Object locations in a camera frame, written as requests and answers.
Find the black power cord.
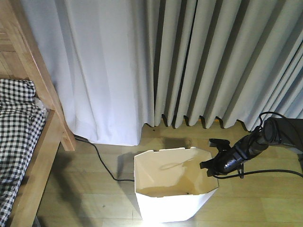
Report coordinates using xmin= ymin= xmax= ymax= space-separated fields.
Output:
xmin=73 ymin=134 xmax=136 ymax=182

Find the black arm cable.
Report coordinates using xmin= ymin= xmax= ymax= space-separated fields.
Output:
xmin=213 ymin=111 xmax=303 ymax=179

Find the white plastic trash bin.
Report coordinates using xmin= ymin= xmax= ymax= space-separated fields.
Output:
xmin=134 ymin=147 xmax=219 ymax=223

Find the black white checkered bedding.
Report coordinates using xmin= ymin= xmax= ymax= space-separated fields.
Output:
xmin=0 ymin=79 xmax=46 ymax=227

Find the grey pleated curtain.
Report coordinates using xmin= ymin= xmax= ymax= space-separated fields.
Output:
xmin=144 ymin=0 xmax=303 ymax=131

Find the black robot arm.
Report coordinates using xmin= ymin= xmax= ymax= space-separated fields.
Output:
xmin=200 ymin=117 xmax=303 ymax=179

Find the white curtain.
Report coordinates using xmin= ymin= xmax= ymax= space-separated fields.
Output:
xmin=21 ymin=0 xmax=153 ymax=146

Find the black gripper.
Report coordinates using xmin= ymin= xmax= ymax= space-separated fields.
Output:
xmin=200 ymin=138 xmax=250 ymax=176

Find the wooden bed frame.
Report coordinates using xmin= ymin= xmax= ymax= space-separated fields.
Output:
xmin=0 ymin=0 xmax=76 ymax=227

